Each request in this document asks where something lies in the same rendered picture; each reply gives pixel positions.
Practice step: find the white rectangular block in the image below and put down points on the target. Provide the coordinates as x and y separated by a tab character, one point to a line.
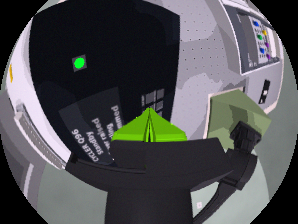
278	46

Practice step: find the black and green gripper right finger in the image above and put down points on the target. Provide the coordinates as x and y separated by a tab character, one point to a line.
163	131

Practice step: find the black rectangular pad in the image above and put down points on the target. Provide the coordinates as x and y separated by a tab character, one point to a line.
264	92

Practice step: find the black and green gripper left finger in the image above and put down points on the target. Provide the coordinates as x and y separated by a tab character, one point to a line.
137	129

